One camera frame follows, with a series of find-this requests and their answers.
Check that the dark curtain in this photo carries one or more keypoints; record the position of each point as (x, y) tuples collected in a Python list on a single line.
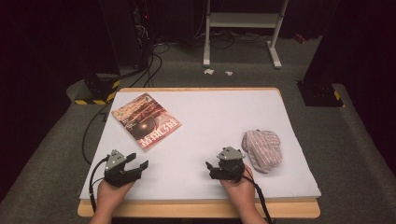
[(370, 62), (34, 77)]

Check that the small red object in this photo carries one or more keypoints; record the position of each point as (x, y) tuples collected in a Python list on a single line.
[(299, 38)]

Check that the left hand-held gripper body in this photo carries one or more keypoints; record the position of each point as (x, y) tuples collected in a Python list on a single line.
[(115, 172)]

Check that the black equipment rack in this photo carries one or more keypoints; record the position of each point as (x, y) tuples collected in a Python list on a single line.
[(140, 34)]

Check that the person's right hand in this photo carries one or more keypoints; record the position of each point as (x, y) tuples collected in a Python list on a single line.
[(241, 193)]

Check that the black stand with striped base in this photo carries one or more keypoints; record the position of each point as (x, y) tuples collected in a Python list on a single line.
[(320, 95), (99, 90)]

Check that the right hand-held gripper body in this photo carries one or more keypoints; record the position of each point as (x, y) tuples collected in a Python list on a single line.
[(231, 166)]

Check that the white paper scrap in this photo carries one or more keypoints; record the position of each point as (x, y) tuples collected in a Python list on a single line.
[(209, 71), (229, 73)]

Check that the glossy magazine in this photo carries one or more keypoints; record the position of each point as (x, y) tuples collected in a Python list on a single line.
[(146, 121)]

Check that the striped fluffy cloth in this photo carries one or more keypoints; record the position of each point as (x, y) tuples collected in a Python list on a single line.
[(263, 151)]

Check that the person's left hand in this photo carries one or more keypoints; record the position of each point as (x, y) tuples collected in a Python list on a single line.
[(112, 196)]

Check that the white metal stand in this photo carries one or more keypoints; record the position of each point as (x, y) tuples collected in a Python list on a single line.
[(243, 19)]

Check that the wooden table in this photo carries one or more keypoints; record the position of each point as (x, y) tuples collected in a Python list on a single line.
[(199, 210)]

